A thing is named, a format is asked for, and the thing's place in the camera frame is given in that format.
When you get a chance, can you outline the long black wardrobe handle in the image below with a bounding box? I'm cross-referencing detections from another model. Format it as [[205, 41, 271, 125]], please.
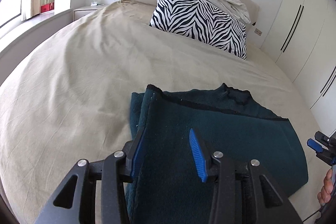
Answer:
[[280, 5, 305, 52]]

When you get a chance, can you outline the person's right hand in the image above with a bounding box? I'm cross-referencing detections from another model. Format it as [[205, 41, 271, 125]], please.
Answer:
[[317, 169, 334, 206]]

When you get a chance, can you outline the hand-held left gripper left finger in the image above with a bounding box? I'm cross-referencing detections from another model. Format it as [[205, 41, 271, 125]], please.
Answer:
[[34, 126, 146, 224]]

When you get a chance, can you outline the white wardrobe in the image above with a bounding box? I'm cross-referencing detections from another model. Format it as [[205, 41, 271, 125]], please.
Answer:
[[260, 0, 336, 135]]

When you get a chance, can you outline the zebra print pillow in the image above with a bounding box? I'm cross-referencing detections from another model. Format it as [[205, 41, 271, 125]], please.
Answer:
[[150, 0, 248, 60]]

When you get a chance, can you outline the red box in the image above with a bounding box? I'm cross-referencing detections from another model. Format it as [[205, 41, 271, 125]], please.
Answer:
[[40, 2, 55, 13]]

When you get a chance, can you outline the white window ledge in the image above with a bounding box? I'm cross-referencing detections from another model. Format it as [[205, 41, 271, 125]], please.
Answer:
[[0, 8, 74, 85]]

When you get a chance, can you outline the bed with beige sheet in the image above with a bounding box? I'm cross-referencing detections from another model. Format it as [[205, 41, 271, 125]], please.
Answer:
[[0, 0, 336, 224]]

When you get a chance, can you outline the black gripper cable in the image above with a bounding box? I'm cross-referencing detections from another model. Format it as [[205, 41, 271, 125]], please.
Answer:
[[302, 209, 320, 223]]

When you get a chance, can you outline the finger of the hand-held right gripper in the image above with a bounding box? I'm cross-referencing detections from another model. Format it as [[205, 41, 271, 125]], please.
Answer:
[[315, 131, 332, 145], [307, 138, 324, 153]]

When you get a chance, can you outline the dark green sweater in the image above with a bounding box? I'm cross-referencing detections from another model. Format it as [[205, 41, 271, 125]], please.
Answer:
[[125, 83, 309, 224]]

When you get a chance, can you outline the dark framed window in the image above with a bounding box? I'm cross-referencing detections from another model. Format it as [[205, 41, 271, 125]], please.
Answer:
[[0, 0, 25, 28]]

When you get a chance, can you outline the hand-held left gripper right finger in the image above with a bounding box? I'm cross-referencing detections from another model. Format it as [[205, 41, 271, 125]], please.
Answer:
[[189, 128, 298, 224]]

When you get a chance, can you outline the white nightstand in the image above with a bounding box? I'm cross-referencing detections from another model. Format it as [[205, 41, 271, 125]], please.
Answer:
[[73, 4, 105, 21]]

